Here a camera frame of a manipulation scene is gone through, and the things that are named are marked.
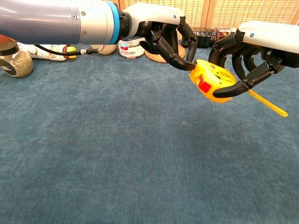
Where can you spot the glass spice jar black lid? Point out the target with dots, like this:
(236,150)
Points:
(18,63)

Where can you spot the dark tea plastic bottle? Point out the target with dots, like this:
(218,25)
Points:
(203,38)

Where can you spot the cream ceramic bowl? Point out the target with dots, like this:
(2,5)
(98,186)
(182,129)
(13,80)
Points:
(107,49)

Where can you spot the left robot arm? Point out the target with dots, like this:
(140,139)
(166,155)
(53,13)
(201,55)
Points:
(46,21)

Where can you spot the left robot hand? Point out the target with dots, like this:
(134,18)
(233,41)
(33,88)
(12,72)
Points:
(158,16)

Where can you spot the round woven rattan coaster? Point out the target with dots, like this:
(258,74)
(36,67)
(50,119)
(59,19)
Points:
(151,57)

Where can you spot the clear round plastic container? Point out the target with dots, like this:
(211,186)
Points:
(130,50)

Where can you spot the white drink bottle yellow cap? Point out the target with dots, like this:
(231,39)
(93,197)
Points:
(30,50)

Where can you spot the blue table cloth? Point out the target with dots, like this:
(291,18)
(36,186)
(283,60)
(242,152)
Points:
(116,140)

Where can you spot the yellow tape measure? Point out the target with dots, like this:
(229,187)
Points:
(205,77)

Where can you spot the woven bamboo folding screen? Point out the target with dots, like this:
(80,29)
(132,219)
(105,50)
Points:
(233,11)

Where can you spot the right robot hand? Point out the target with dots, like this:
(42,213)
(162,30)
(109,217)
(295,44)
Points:
(268,35)

